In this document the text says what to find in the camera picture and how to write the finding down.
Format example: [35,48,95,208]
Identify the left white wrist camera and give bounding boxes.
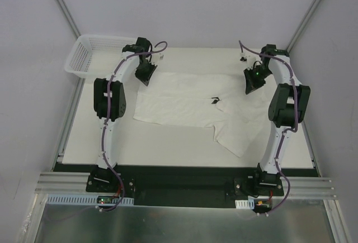
[151,53,164,63]

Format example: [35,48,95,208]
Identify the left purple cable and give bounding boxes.
[95,41,168,221]

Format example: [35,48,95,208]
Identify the purple cable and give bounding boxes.
[237,40,302,221]
[95,41,168,221]

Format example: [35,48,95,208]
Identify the right slotted cable duct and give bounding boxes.
[235,199,255,210]

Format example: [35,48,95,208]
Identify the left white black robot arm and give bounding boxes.
[91,37,157,192]

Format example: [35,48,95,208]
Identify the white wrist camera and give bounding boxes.
[151,53,164,63]
[240,53,256,69]

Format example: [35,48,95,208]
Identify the white perforated plastic basket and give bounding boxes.
[64,35,136,79]

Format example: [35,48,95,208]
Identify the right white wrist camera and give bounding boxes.
[240,53,256,69]

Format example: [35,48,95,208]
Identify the left slotted cable duct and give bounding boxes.
[46,194,134,207]

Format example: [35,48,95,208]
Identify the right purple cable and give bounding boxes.
[237,40,302,221]

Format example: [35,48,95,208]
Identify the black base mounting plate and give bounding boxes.
[53,163,285,207]

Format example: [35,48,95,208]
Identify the slotted cable duct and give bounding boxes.
[235,199,255,210]
[46,194,134,207]

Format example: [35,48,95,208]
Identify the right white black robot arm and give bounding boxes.
[239,43,311,196]

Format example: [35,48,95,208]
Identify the white t shirt robot print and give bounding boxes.
[134,72,270,158]

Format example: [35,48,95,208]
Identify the aluminium frame rail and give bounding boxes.
[35,172,338,200]

